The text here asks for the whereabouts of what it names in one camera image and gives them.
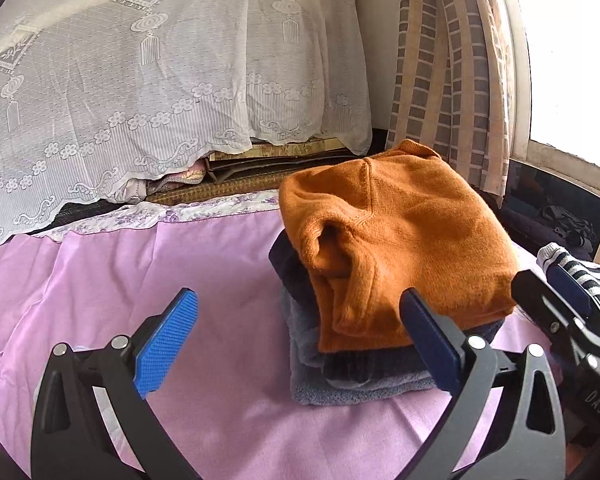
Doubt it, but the white lace cover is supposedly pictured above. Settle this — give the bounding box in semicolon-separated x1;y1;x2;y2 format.
0;0;373;253

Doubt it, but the black glossy screen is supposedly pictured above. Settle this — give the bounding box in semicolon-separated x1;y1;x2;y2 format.
500;157;600;263

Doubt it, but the grey fleece garment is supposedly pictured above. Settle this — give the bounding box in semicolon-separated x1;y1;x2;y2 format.
279;290;511;407

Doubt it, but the stack of woven mats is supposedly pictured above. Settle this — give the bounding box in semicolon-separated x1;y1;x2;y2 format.
30;132;361;236

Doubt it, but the pale pink garment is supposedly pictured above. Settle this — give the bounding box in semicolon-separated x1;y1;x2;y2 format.
112;167;208;203

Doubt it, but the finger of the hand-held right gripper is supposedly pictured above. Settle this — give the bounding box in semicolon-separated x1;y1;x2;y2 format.
511;269;588;350
547;264;600;345

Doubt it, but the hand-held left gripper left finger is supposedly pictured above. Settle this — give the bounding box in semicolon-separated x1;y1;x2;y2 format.
30;287;201;480

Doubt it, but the bright curtained window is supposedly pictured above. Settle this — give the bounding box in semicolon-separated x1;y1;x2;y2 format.
490;0;600;181

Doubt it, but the dark blue garment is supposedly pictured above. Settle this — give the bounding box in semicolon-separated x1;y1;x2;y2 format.
268;230;506;391

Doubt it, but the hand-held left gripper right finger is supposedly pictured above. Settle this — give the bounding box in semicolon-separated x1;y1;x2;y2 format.
399;287;566;480

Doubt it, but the black white striped garment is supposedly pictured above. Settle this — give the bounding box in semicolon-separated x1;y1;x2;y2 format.
536;242;600;311

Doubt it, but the purple floral bed sheet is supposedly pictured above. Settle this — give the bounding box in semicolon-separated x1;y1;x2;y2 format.
30;189;286;241

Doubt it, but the orange knitted cat cardigan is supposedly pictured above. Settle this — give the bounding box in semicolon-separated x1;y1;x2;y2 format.
278;139;521;355

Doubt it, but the beige grey checked curtain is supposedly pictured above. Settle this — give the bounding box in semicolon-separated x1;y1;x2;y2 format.
385;0;513;206

